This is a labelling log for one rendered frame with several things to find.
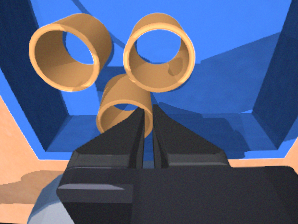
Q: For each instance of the bronze bushing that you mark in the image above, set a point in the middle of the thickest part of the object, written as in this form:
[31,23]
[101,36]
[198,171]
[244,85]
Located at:
[53,63]
[120,89]
[163,77]

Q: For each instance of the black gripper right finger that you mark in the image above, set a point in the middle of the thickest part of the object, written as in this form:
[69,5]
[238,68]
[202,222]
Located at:
[180,147]

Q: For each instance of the blue open crate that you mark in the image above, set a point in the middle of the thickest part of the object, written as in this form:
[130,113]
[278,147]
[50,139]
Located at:
[241,96]

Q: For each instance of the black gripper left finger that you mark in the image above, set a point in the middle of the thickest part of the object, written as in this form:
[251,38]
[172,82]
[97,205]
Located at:
[116,146]

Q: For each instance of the grey round turntable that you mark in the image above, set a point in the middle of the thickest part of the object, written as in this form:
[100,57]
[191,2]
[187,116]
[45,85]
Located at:
[48,209]

